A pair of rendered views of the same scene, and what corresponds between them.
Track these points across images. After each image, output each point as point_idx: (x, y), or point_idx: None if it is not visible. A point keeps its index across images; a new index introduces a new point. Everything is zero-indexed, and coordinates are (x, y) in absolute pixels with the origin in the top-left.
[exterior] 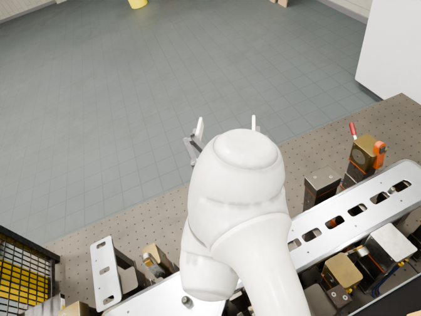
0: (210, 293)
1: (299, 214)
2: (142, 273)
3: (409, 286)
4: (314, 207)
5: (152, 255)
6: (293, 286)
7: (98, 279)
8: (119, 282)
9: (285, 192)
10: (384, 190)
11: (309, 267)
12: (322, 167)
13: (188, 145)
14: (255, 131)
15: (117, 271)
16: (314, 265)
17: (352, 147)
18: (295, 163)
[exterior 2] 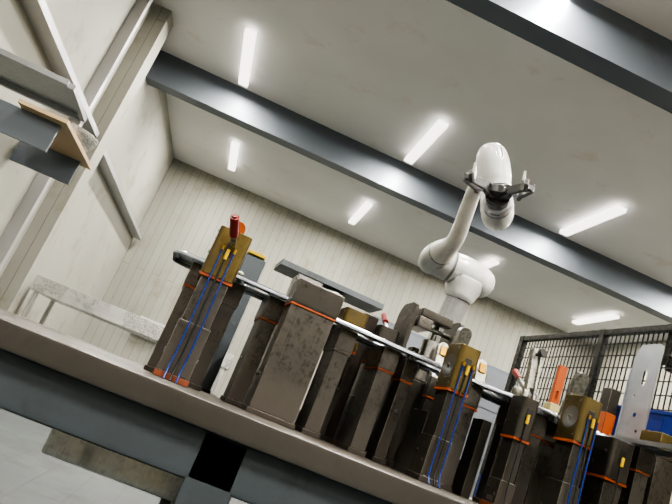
0: None
1: (364, 330)
2: (606, 470)
3: None
4: (341, 320)
5: (576, 381)
6: None
7: (663, 450)
8: (624, 440)
9: (306, 436)
10: (245, 282)
11: (372, 344)
12: (311, 282)
13: None
14: (488, 143)
15: (637, 440)
16: (365, 342)
17: (246, 252)
18: (245, 413)
